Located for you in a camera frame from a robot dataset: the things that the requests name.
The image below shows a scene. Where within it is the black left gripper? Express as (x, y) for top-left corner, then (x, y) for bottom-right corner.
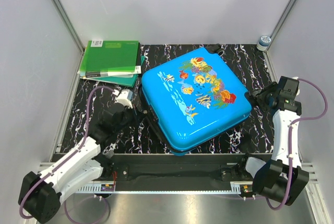
(114, 102), (145, 133)

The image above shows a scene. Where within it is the blue suitcase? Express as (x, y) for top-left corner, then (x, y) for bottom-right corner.
(140, 44), (252, 156)

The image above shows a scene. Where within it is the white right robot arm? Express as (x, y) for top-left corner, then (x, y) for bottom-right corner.
(237, 76), (309, 206)

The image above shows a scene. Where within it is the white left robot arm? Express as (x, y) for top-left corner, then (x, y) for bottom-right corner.
(18, 103), (144, 223)

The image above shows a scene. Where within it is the blue capped bottle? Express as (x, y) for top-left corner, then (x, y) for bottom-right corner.
(256, 36), (271, 51)

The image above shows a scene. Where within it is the green plastic folder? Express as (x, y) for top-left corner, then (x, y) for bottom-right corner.
(79, 40), (140, 72)

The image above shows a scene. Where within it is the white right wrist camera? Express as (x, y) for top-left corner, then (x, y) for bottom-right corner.
(293, 76), (300, 97)

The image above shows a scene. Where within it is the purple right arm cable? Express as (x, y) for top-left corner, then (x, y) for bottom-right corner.
(245, 77), (328, 210)

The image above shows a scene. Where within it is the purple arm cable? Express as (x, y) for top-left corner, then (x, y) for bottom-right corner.
(245, 77), (328, 210)
(19, 86), (118, 223)

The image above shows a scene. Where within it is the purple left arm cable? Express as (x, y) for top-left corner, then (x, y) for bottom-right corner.
(19, 86), (118, 223)

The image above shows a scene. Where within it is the aluminium frame rail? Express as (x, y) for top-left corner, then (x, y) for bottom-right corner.
(36, 0), (88, 55)

